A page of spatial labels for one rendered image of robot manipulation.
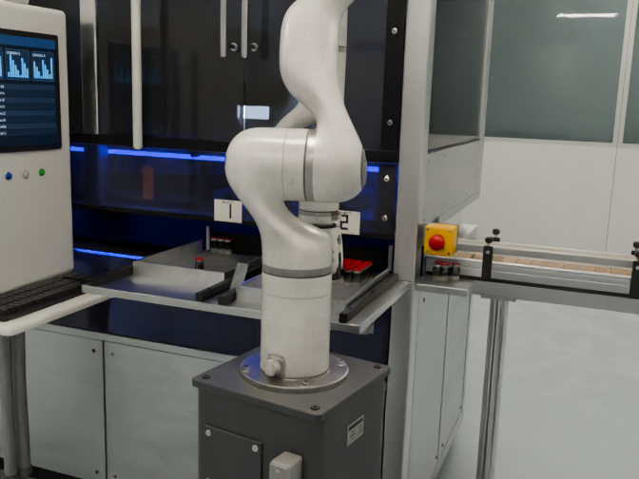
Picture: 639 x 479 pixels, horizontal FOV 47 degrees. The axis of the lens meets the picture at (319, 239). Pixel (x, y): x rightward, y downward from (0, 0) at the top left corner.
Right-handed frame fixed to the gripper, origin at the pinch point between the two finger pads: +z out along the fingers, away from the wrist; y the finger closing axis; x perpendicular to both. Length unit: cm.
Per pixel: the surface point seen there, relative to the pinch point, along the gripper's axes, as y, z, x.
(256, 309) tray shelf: 13.0, 4.4, 2.0
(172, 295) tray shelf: 35.0, 4.4, 0.5
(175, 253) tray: 54, 2, -30
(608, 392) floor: -68, 92, -218
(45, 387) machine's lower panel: 107, 54, -37
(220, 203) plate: 43, -11, -37
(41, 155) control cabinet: 89, -23, -19
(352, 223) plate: 4.7, -9.4, -37.1
